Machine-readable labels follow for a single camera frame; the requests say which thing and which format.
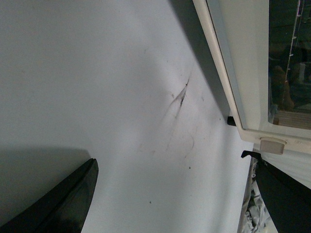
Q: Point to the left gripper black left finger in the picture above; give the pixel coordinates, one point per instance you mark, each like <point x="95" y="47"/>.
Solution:
<point x="63" y="209"/>

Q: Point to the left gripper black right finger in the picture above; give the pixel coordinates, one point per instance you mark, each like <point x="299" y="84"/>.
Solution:
<point x="287" y="200"/>

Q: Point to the cream glass oven door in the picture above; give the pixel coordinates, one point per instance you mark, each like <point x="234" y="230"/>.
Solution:
<point x="270" y="46"/>

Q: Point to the cream Toshiba toaster oven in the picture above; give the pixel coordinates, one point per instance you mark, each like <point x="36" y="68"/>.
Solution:
<point x="211" y="20"/>

